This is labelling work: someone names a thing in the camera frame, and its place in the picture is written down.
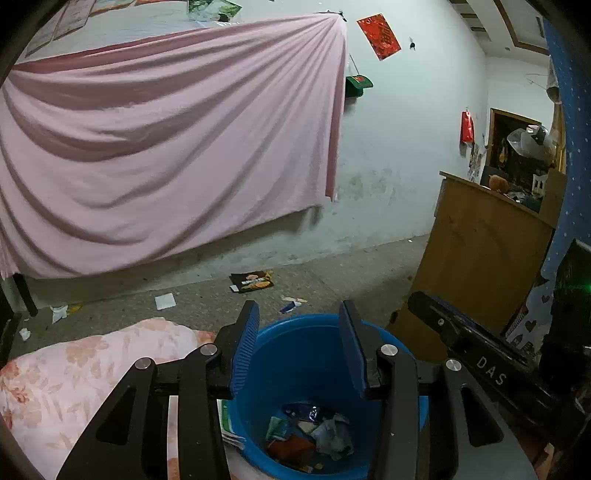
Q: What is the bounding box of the green cap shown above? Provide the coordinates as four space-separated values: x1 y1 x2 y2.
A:
345 74 374 99

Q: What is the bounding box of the dark blue shiny packet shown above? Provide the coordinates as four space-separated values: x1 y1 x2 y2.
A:
281 402 340 422

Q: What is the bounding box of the pink hanging sheet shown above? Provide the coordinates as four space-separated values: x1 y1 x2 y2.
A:
0 13 348 280

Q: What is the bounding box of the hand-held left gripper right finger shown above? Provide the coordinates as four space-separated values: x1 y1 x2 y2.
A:
338 300 539 480

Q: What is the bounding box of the wooden cabinet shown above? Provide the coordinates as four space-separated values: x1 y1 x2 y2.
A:
387 171 566 365

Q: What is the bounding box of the red paper poster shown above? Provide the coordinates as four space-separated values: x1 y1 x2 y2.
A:
356 13 402 62

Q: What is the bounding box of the group of wall certificates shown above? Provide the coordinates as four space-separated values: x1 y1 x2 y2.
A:
23 0 134 58

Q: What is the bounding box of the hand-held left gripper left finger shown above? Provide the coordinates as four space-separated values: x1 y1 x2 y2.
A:
56 300 260 480

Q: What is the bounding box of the pink floral blanket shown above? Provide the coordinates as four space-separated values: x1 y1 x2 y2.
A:
0 318 259 480

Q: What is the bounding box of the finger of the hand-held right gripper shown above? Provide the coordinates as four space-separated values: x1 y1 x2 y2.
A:
409 292 578 421

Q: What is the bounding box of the grey cloth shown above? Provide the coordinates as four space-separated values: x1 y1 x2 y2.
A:
311 415 355 460

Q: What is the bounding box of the clear plastic bag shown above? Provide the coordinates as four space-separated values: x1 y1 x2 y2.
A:
507 124 557 160

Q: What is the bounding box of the black snack wrapper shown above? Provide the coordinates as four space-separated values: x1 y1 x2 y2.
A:
229 271 274 294

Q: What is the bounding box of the blue plastic bucket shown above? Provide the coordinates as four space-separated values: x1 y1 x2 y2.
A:
226 314 430 476

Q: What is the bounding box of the blue dotted curtain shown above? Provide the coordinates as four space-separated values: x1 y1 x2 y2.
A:
505 18 591 356

